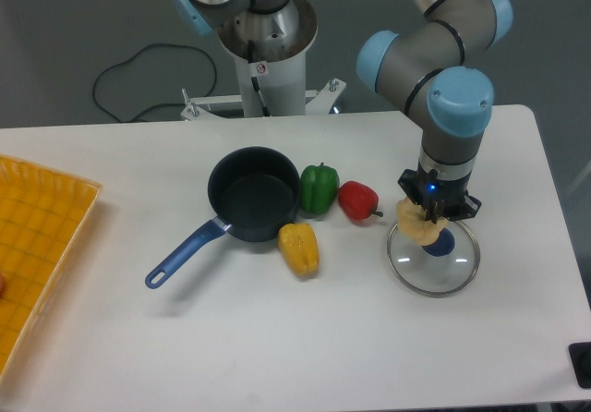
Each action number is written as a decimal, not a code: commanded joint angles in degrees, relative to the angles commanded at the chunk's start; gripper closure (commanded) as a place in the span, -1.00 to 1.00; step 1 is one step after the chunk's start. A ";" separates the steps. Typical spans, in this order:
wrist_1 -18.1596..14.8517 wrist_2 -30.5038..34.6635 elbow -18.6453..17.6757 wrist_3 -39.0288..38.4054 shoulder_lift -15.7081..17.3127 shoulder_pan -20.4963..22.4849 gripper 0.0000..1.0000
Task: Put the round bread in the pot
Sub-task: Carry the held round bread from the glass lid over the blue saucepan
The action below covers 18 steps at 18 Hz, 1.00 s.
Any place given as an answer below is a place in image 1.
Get red bell pepper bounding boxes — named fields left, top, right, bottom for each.
left=338, top=181, right=383, bottom=222

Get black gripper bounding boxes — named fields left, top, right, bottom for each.
left=398, top=167, right=481, bottom=224

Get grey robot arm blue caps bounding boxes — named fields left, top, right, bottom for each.
left=172, top=0, right=513, bottom=222

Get yellow bell pepper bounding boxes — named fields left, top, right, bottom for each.
left=277, top=223, right=320, bottom=279

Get yellow plastic basket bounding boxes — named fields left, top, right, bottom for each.
left=1, top=154, right=103, bottom=376

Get green bell pepper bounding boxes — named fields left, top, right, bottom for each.
left=300, top=163, right=340, bottom=215

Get black corner device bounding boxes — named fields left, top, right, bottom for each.
left=568, top=342, right=591, bottom=389

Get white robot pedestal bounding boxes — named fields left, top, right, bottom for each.
left=180, top=0, right=346, bottom=121

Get glass lid blue knob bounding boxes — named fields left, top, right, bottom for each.
left=386, top=221, right=481, bottom=297

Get black floor cable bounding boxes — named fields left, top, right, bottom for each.
left=92, top=42, right=218, bottom=124

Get dark pot blue handle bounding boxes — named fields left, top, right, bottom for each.
left=145, top=146, right=300, bottom=289

